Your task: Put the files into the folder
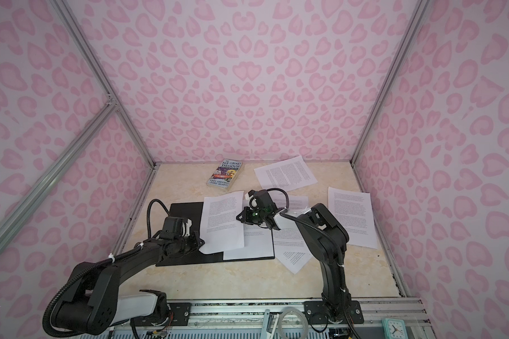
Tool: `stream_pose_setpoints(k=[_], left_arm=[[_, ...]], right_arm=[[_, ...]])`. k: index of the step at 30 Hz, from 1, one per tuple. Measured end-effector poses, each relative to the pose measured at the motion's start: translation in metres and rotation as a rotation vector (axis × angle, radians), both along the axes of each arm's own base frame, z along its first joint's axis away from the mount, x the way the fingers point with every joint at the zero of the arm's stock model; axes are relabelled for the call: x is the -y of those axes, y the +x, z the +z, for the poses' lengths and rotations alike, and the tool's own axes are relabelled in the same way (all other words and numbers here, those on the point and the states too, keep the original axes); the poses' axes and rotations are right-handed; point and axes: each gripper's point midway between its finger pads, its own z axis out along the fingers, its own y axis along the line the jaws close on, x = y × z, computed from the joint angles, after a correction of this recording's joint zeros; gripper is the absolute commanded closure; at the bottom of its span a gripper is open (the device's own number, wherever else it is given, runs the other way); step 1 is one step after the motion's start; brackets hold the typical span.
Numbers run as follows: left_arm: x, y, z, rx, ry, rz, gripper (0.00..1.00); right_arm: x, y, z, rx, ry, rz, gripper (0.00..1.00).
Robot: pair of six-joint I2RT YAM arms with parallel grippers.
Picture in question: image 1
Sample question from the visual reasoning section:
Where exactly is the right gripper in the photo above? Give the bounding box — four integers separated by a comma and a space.
234, 206, 268, 226

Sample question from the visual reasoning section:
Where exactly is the printed sheet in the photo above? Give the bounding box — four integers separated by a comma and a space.
223, 225, 275, 261
199, 191, 245, 255
254, 155, 318, 192
328, 187, 378, 249
270, 191, 312, 274

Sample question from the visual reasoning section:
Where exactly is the black A4 clip folder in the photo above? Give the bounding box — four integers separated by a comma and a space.
156, 202, 275, 267

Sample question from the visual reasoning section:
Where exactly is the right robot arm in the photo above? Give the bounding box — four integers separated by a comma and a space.
236, 188, 364, 326

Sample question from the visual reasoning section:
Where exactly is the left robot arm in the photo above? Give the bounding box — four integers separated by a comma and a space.
42, 217, 204, 338

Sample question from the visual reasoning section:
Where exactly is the colourful paperback book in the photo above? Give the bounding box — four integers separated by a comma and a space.
206, 159, 243, 191

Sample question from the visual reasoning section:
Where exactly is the clear tube coil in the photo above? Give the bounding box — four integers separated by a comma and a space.
276, 307, 309, 339

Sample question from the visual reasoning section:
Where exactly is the teal alarm clock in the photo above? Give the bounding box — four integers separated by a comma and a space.
382, 318, 409, 339

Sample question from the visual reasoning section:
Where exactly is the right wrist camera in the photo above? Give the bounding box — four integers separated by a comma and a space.
245, 190, 257, 203

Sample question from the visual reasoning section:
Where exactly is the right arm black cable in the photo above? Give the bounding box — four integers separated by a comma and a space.
264, 187, 349, 272

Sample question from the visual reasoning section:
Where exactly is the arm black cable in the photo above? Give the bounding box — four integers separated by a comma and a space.
264, 187, 349, 272
42, 198, 172, 338

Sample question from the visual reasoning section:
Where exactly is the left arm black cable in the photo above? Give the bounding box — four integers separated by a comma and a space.
42, 198, 172, 338

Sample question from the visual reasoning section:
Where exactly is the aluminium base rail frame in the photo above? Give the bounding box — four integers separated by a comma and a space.
61, 297, 435, 339

